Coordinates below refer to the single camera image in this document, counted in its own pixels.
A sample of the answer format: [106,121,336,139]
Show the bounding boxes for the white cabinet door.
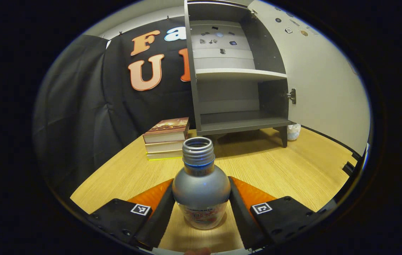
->
[249,0,371,157]

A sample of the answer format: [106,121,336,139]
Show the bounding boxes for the book with white page edge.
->
[145,140,188,154]

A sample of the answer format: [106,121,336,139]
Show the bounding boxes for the book with reddish cover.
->
[143,117,190,144]

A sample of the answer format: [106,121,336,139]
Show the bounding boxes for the small white round object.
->
[287,123,301,141]

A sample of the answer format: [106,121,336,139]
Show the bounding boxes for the small black block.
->
[342,161,356,177]

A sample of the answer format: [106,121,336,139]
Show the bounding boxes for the silver bottle with red label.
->
[172,137,231,230]

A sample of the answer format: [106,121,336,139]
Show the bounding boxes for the grey cabinet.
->
[184,0,296,148]

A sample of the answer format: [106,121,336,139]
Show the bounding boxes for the black backdrop cloth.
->
[33,16,196,199]

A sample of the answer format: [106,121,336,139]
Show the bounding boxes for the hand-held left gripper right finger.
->
[228,176,338,250]

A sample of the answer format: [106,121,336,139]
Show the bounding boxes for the white cabinet shelf board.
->
[195,68,288,82]

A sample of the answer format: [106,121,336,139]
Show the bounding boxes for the book with yellow cover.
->
[146,149,185,161]

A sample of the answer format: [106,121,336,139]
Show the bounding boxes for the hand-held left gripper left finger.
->
[87,178,176,250]

